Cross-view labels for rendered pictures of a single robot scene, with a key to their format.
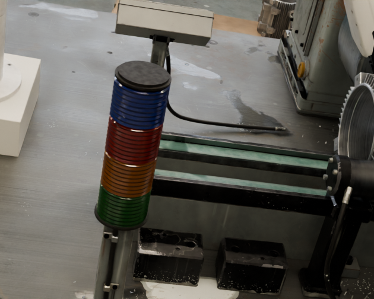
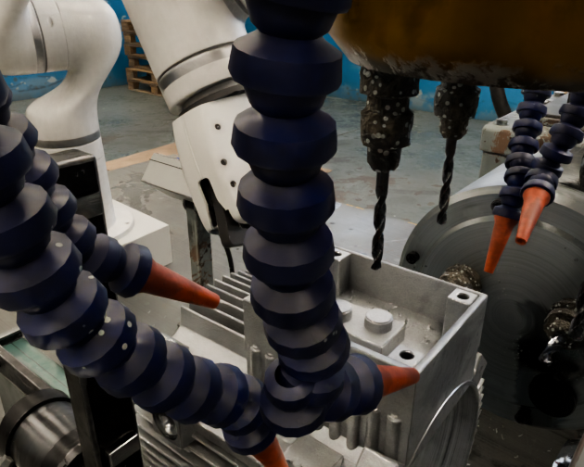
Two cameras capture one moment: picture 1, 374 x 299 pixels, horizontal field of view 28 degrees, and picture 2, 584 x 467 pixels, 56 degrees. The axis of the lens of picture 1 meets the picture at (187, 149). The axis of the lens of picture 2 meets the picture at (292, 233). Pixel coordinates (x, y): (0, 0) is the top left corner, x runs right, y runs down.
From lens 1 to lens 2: 1.04 m
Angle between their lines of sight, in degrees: 42
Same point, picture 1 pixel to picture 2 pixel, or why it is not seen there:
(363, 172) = (31, 438)
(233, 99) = not seen: hidden behind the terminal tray
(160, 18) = (177, 178)
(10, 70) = (120, 228)
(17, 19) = not seen: hidden behind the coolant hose
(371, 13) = (189, 147)
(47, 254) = not seen: outside the picture
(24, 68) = (141, 229)
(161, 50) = (192, 220)
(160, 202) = (11, 387)
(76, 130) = (155, 299)
